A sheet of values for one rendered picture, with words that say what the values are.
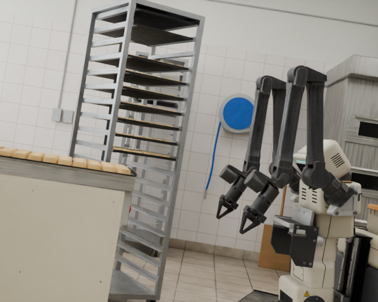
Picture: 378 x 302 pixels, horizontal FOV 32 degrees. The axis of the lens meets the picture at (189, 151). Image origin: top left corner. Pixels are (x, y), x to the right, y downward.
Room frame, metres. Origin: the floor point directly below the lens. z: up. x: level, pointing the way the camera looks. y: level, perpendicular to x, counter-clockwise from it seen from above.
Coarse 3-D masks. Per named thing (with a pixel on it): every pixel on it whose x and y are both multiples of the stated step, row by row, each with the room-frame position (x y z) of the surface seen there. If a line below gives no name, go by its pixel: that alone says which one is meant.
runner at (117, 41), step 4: (104, 40) 3.97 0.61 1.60; (108, 40) 3.91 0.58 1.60; (112, 40) 3.85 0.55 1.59; (116, 40) 3.80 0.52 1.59; (120, 40) 3.75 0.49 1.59; (92, 44) 4.14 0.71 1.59; (96, 44) 4.08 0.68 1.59; (100, 44) 4.02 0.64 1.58; (104, 44) 3.96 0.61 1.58; (108, 44) 3.93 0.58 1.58; (112, 44) 3.90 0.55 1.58
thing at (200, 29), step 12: (192, 60) 3.85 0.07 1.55; (192, 72) 3.83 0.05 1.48; (192, 84) 3.84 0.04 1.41; (192, 96) 3.85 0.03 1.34; (180, 132) 3.85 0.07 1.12; (180, 156) 3.84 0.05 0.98; (180, 168) 3.84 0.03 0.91; (168, 216) 3.84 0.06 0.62; (168, 228) 3.84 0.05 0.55; (168, 240) 3.84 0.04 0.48; (156, 288) 3.84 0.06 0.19
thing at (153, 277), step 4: (116, 256) 4.38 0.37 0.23; (120, 256) 4.33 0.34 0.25; (120, 260) 4.30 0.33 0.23; (124, 260) 4.27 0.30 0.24; (128, 260) 4.21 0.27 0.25; (128, 264) 4.20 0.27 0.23; (132, 264) 4.16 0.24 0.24; (136, 264) 4.11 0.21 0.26; (132, 268) 4.09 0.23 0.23; (136, 268) 4.10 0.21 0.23; (140, 268) 4.05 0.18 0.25; (140, 272) 4.02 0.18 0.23; (144, 272) 4.00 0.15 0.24; (148, 272) 3.95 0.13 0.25; (148, 276) 3.93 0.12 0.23; (152, 276) 3.90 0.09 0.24; (156, 276) 3.86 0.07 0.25; (152, 280) 3.83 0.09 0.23; (156, 280) 3.85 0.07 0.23
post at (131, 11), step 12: (132, 0) 3.61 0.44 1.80; (132, 12) 3.62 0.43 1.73; (132, 24) 3.63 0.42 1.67; (120, 60) 3.63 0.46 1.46; (120, 72) 3.61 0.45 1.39; (120, 84) 3.62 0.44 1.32; (120, 96) 3.62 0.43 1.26; (108, 132) 3.63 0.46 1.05; (108, 144) 3.61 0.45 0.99; (108, 156) 3.62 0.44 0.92
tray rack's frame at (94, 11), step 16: (128, 0) 3.64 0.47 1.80; (144, 0) 3.65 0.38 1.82; (176, 16) 3.96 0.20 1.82; (192, 16) 3.80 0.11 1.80; (80, 80) 4.15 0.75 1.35; (80, 96) 4.15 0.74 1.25; (112, 96) 4.28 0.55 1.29; (112, 272) 4.27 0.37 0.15; (112, 288) 3.82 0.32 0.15; (128, 288) 3.89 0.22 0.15; (144, 288) 3.95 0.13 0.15
